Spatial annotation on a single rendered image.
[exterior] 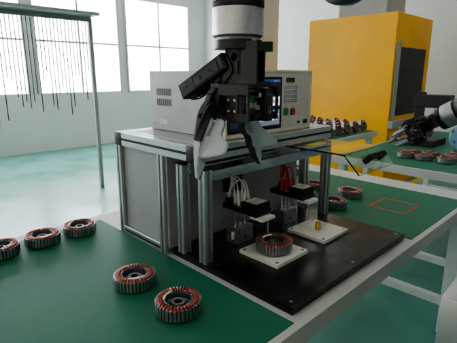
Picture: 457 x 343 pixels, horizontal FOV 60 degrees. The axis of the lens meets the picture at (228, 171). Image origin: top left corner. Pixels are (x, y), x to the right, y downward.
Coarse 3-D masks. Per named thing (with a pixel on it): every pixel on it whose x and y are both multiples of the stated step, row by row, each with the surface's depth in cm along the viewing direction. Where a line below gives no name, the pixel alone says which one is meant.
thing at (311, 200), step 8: (296, 184) 142; (304, 184) 142; (272, 192) 146; (280, 192) 143; (288, 192) 141; (296, 192) 139; (304, 192) 137; (312, 192) 140; (280, 200) 145; (288, 200) 148; (304, 200) 137; (312, 200) 138; (280, 208) 146
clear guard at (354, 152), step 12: (300, 144) 140; (324, 144) 140; (336, 144) 140; (348, 144) 140; (360, 144) 140; (372, 144) 140; (348, 156) 123; (360, 156) 127; (360, 168) 123; (372, 168) 126
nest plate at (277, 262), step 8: (248, 248) 122; (296, 248) 122; (304, 248) 122; (248, 256) 120; (256, 256) 117; (264, 256) 117; (272, 256) 117; (280, 256) 117; (288, 256) 117; (296, 256) 118; (272, 264) 113; (280, 264) 113
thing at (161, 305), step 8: (176, 288) 100; (184, 288) 99; (160, 296) 95; (168, 296) 97; (176, 296) 98; (184, 296) 98; (192, 296) 96; (200, 296) 96; (160, 304) 92; (168, 304) 92; (176, 304) 94; (184, 304) 92; (192, 304) 92; (200, 304) 94; (160, 312) 91; (168, 312) 90; (176, 312) 91; (184, 312) 91; (192, 312) 92; (168, 320) 91; (176, 320) 91; (184, 320) 91
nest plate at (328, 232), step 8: (304, 224) 143; (312, 224) 143; (328, 224) 143; (296, 232) 136; (304, 232) 135; (312, 232) 135; (320, 232) 135; (328, 232) 135; (336, 232) 135; (344, 232) 137; (320, 240) 129; (328, 240) 130
